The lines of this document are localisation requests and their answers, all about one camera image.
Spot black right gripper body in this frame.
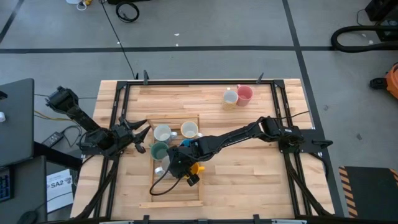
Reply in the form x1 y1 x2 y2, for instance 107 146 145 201
167 144 202 179

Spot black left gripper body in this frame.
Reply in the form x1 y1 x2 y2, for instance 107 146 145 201
111 123 140 152

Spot yellow faceted mug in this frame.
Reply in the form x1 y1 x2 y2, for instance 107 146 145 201
183 162 206 180

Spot white mug blue pattern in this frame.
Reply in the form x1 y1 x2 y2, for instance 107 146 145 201
154 124 178 144

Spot white mug grey diamond pattern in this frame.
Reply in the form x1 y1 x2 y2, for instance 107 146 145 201
154 154 172 178

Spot green faceted mug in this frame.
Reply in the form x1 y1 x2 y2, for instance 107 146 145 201
149 141 170 162

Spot floral patterned mug yellow rim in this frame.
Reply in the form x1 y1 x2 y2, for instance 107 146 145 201
180 121 203 139

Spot white mug yellow dot pattern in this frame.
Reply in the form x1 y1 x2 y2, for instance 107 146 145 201
222 88 239 110

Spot pink faceted mug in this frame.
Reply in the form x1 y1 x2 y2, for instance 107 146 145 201
236 84 254 108

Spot wooden slatted tray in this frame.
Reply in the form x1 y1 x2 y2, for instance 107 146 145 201
139 113 205 209

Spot black power brick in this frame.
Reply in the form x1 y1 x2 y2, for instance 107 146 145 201
42 132 65 147

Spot white printed paper sheet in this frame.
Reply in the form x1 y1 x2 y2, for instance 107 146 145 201
46 169 75 214

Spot dark grey desk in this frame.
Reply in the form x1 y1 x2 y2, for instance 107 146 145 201
0 155 47 224

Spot black computer mouse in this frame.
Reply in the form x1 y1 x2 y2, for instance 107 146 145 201
15 210 40 224

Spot backlit keyboard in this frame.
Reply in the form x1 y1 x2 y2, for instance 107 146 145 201
0 166 14 203

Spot black mat hazard stripes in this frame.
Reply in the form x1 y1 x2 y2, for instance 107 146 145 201
338 165 398 218

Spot orange vacuum cleaner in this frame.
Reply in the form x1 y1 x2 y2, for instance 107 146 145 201
369 62 398 100

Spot black equipment case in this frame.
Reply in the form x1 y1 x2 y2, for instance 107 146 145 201
365 0 398 43

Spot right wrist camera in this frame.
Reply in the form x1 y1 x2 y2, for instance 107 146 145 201
185 174 200 187

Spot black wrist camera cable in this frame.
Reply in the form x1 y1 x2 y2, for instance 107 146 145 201
149 169 185 197

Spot yellow cable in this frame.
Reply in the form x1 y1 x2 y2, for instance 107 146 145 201
33 109 74 123

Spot black metal table frame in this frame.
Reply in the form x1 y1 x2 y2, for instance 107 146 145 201
70 79 336 224

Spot long thin black cable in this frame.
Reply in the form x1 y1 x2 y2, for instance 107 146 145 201
99 0 139 80

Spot coiled black cable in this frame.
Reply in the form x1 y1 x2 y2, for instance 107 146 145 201
115 1 140 24

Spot black vacuum hose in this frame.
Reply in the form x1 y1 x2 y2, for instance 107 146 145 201
330 24 398 53

